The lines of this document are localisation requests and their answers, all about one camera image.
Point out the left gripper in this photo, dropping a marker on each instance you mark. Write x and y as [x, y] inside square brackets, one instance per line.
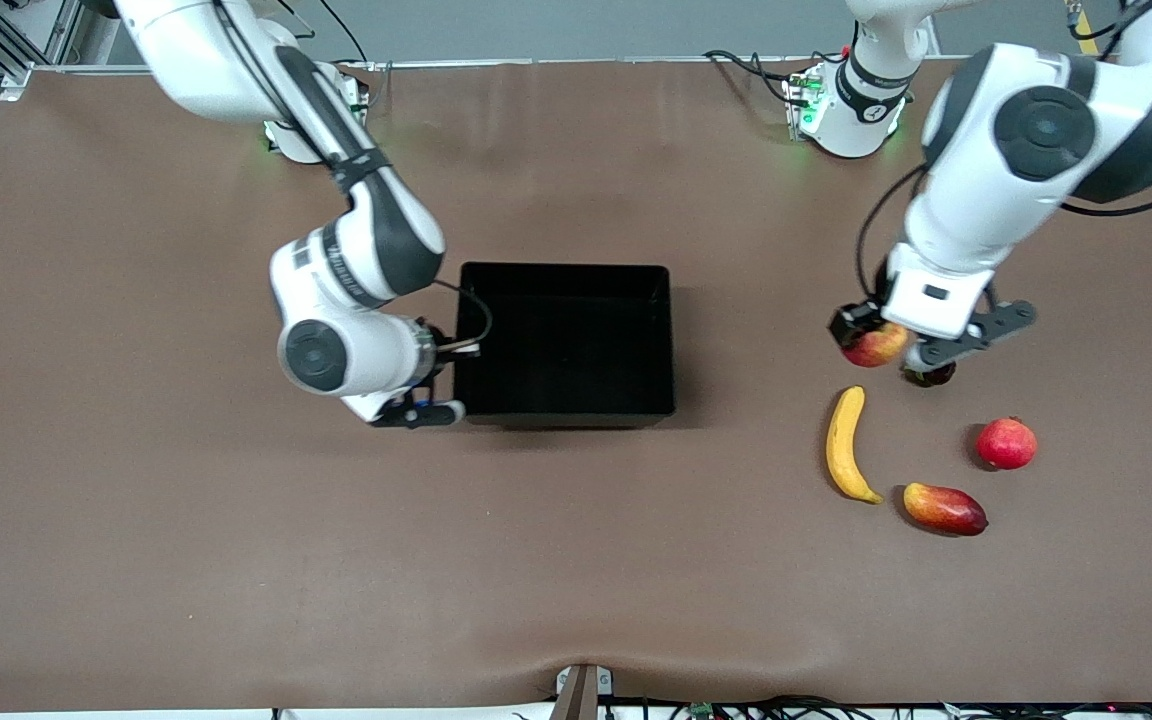
[851, 324]

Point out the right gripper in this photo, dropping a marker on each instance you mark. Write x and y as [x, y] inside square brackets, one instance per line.
[442, 356]

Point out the red yellow apple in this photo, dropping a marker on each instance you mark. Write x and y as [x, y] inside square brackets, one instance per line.
[878, 346]

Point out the yellow banana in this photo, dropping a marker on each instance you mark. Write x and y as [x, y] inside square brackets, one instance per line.
[842, 445]

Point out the black plastic box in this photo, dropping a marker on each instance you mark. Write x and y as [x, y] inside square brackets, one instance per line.
[566, 345]

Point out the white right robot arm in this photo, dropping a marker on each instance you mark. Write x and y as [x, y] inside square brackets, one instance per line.
[366, 250]

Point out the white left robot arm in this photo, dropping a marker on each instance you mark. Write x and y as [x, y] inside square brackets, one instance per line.
[1016, 150]

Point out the dark purple mangosteen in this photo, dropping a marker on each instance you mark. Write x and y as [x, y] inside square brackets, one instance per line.
[931, 377]

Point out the red pomegranate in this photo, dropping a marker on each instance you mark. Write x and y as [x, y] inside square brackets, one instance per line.
[1006, 444]

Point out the red yellow mango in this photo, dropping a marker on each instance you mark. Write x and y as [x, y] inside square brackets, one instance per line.
[944, 509]

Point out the brown table mat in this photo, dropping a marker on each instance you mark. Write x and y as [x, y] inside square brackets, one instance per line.
[576, 560]

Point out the yellow floor tape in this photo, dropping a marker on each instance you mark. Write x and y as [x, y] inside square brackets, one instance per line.
[1086, 40]

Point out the small green circuit board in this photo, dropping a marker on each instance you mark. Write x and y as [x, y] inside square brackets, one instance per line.
[703, 710]

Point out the grey metal clamp bracket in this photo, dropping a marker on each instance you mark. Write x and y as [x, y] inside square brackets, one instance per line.
[581, 690]

